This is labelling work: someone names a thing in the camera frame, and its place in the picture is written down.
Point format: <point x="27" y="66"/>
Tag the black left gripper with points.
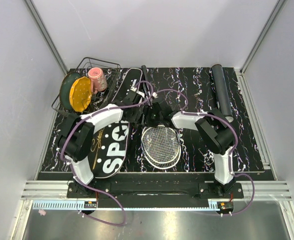
<point x="133" y="119"/>

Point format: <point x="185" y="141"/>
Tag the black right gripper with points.
<point x="150" y="109"/>

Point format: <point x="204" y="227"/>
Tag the black sport racket bag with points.
<point x="109" y="144"/>

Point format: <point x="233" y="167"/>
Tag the black shuttlecock tube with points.
<point x="221" y="91"/>

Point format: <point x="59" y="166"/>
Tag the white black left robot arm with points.
<point x="76" y="135"/>

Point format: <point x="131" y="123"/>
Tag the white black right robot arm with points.
<point x="215" y="130"/>

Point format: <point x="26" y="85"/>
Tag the pink patterned mug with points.
<point x="98" y="82"/>

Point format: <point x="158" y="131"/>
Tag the yellow dotted plate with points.
<point x="80" y="94"/>

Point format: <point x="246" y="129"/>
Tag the dark green plate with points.
<point x="65" y="89"/>

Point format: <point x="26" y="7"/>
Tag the small pink object on floor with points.
<point x="42" y="212"/>

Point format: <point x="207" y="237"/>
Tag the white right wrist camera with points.
<point x="154" y="95"/>

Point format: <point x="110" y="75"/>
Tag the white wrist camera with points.
<point x="138" y="94"/>
<point x="154" y="95"/>

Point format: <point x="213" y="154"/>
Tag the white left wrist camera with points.
<point x="138" y="94"/>

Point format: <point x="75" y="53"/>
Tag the black wire dish rack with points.
<point x="99" y="100"/>

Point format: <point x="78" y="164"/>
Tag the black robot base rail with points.
<point x="153" y="190"/>

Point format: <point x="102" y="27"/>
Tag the aluminium front frame rail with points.
<point x="265" y="213"/>

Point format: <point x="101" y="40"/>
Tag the left aluminium frame post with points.
<point x="31" y="7"/>

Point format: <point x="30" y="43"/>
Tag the aluminium frame post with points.
<point x="31" y="7"/>
<point x="279" y="5"/>

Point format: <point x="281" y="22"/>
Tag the right aluminium frame post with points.
<point x="279" y="5"/>

